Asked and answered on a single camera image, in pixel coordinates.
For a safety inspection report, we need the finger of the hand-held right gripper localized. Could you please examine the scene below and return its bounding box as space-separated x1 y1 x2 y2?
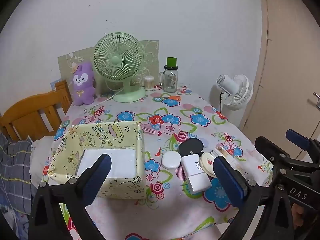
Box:
254 136 292 167
286 129 320 155

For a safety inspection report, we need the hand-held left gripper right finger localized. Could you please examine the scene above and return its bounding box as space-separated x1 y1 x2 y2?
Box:
213 156 294 240

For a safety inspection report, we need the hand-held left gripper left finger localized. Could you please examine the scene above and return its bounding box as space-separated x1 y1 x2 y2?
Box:
27 154 112 240

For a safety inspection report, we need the small white striped box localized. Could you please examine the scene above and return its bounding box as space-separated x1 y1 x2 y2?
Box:
212 146 244 170

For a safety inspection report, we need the cream round case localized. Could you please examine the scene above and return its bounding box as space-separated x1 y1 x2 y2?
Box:
199 152 220 178

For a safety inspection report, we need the white charger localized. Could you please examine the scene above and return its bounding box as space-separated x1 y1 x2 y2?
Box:
180 155 212 194

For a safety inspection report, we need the yellow printed box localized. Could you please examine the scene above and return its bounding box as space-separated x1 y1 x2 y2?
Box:
47 121 146 200

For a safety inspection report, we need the black round disc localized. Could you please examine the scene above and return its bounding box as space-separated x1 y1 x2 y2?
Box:
179 138 204 157

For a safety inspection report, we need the white oval case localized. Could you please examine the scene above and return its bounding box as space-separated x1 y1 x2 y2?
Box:
161 151 181 170

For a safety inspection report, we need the person's right hand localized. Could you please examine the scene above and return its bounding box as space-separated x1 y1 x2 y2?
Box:
291 203 305 227

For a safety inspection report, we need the white pillow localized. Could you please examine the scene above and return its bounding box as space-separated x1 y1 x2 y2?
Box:
29 135 54 180

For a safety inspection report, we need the white fan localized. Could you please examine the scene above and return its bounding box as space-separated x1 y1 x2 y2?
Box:
209 74 254 112

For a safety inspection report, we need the plaid blanket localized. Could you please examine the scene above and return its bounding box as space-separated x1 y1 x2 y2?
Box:
0 132 33 215

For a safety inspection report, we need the beige wardrobe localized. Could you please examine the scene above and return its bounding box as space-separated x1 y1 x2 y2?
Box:
239 0 320 165

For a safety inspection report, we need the purple plush toy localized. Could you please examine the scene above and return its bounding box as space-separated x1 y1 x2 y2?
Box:
72 61 96 106

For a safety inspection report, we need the wooden headboard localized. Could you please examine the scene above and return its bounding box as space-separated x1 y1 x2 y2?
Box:
0 79 73 142

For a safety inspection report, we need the blue white cloth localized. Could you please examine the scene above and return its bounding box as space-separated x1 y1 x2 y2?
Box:
0 200 29 240

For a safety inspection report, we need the cotton swab jar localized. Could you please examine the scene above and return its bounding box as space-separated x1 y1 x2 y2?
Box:
144 76 155 91

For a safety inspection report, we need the green desk fan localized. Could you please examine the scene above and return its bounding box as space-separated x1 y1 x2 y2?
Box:
93 32 146 103

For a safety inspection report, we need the glass mug with green lid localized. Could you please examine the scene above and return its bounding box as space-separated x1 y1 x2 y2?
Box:
159 57 179 93

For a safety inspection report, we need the beige printed board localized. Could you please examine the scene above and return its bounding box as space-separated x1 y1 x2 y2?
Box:
57 40 160 98

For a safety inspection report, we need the white fan cable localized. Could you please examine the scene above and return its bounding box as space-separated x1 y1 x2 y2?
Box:
94 89 124 105

